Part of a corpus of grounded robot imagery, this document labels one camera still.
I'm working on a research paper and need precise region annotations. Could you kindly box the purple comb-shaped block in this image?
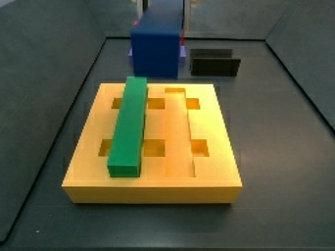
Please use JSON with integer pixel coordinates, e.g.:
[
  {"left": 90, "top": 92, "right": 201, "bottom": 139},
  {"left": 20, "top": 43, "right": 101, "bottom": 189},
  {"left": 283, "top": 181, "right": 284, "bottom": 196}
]
[{"left": 128, "top": 45, "right": 185, "bottom": 67}]

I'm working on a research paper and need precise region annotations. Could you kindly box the blue rectangular block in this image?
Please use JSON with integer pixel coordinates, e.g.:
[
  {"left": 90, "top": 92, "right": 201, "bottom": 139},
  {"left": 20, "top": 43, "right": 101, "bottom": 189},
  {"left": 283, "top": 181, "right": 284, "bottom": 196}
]
[{"left": 130, "top": 0, "right": 182, "bottom": 78}]

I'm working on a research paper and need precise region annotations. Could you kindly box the black angle bracket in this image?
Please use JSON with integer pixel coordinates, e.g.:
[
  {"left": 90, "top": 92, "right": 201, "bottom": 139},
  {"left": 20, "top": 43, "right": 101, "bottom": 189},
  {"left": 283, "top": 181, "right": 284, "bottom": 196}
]
[{"left": 189, "top": 49, "right": 240, "bottom": 76}]

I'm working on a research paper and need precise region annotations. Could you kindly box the green long bar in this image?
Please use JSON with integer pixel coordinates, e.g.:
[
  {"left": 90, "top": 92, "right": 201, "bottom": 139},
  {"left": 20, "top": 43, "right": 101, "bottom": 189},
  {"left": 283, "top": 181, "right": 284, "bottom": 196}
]
[{"left": 106, "top": 76, "right": 148, "bottom": 177}]

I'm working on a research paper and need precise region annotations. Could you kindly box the red comb-shaped block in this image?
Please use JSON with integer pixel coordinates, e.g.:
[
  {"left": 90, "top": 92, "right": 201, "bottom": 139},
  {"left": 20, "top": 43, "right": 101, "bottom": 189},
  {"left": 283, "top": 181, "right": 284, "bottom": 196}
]
[{"left": 132, "top": 20, "right": 185, "bottom": 46}]

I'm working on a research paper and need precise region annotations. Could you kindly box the yellow slotted board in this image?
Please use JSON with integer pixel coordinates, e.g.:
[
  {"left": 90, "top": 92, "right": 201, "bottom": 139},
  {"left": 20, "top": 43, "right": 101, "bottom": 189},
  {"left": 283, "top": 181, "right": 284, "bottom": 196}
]
[{"left": 61, "top": 83, "right": 241, "bottom": 204}]

